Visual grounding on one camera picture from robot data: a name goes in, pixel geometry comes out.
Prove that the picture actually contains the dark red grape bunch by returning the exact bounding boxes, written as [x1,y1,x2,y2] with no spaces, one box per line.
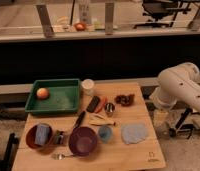
[115,94,135,106]

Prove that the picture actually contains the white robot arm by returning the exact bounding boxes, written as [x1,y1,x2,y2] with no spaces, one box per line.
[150,62,200,112]

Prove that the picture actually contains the small metal cup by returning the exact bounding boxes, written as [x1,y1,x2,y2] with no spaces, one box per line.
[104,103,115,117]

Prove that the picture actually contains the blue plastic cup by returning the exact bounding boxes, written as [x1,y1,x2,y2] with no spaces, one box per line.
[98,125,112,143]

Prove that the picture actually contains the white lidded jar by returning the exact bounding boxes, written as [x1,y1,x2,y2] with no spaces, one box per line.
[81,79,95,95]

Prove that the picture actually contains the orange carrot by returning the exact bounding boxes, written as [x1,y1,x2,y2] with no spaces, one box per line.
[94,97,107,113]

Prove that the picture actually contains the black rectangular block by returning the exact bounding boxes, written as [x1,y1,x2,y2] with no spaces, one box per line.
[86,96,100,113]

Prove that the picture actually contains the yellow banana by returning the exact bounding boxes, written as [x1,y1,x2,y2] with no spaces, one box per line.
[89,113,116,126]

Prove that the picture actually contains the green plastic tray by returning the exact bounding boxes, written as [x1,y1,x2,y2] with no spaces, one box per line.
[25,79,80,115]

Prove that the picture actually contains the purple bowl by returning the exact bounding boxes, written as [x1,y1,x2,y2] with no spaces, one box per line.
[68,127,98,156]

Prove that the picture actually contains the blue cloth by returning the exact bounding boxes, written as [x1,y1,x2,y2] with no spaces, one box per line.
[121,123,148,145]

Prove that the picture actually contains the orange peach fruit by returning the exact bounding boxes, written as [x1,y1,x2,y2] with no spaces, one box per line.
[36,88,49,100]

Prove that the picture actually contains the orange fruit on shelf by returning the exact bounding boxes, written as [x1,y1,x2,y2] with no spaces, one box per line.
[74,22,86,31]

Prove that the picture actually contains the black binder clip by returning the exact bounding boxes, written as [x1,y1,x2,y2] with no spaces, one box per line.
[53,130,65,145]

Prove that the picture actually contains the blue sponge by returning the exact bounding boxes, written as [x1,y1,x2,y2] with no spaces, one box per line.
[35,124,49,146]

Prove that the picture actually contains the metal fork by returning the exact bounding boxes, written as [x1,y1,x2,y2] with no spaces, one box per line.
[52,153,76,160]

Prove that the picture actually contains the red bowl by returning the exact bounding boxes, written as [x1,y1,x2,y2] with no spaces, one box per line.
[26,123,53,150]

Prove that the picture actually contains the black clamp stand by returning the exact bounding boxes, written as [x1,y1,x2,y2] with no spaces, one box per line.
[168,108,200,138]

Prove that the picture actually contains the black office chair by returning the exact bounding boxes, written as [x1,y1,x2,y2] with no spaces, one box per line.
[134,0,191,29]

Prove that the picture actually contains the black handled knife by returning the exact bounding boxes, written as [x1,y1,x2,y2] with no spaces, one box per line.
[73,111,86,130]

